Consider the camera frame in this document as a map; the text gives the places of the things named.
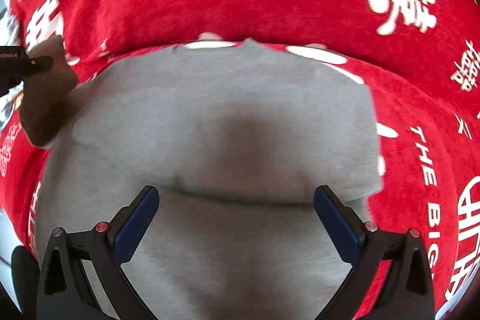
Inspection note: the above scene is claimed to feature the grey knit garment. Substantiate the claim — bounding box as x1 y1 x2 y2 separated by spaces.
20 37 382 319

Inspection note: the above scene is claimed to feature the red printed blanket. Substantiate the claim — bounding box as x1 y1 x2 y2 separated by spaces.
1 0 479 319

